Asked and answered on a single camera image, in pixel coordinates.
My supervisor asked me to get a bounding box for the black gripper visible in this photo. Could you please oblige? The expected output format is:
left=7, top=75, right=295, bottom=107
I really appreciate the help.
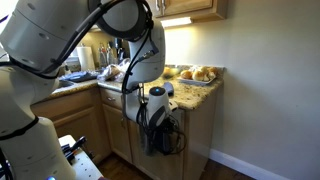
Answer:
left=148, top=117, right=175, bottom=155

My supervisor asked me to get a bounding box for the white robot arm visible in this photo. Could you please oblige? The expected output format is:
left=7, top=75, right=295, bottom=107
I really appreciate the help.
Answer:
left=0, top=0, right=172, bottom=180

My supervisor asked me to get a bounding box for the grey striped hanging towel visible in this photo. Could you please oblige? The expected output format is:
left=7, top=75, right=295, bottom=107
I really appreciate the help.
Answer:
left=140, top=127, right=156, bottom=156

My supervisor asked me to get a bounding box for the blue pot holder on counter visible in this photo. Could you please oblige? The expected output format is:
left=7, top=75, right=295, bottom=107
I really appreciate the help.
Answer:
left=163, top=82, right=174, bottom=97

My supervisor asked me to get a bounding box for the wooden drawer front left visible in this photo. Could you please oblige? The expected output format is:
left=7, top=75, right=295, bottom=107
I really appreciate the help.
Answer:
left=100, top=88, right=122, bottom=109

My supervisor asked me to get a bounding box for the paper towel roll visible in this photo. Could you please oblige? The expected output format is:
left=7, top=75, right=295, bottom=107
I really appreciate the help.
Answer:
left=76, top=46, right=95, bottom=71

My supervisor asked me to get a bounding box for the white rectangular plate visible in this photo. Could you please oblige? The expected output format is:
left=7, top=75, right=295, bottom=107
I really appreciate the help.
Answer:
left=177, top=77, right=216, bottom=86

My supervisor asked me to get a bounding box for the onion front left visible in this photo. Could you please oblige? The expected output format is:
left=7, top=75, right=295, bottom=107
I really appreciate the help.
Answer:
left=180, top=70, right=192, bottom=79

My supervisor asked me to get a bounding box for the onion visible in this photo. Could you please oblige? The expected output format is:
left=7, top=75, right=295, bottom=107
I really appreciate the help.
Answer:
left=180, top=70, right=192, bottom=79
left=192, top=70, right=204, bottom=81
left=208, top=67, right=218, bottom=76

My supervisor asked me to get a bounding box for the onion back middle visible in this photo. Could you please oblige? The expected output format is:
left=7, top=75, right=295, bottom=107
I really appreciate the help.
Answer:
left=192, top=70, right=204, bottom=81

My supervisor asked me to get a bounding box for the plastic bag with fruit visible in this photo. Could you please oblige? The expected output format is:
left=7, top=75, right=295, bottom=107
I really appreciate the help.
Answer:
left=97, top=58, right=131, bottom=83

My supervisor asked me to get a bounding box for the onion right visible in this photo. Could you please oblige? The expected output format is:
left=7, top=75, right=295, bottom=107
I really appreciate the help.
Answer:
left=208, top=67, right=218, bottom=76

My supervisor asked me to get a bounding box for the under cabinet light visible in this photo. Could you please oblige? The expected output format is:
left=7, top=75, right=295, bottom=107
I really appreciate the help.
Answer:
left=161, top=17, right=192, bottom=28

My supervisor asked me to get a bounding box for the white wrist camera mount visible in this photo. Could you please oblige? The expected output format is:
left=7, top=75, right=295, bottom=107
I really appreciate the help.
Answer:
left=147, top=86, right=178, bottom=129

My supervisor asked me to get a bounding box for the metal drawer handle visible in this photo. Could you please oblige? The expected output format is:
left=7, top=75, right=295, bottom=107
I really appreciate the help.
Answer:
left=106, top=97, right=115, bottom=101

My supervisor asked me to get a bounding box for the upper wooden wall cabinet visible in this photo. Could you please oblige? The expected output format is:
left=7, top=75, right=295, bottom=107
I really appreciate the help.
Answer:
left=147, top=0, right=228, bottom=22

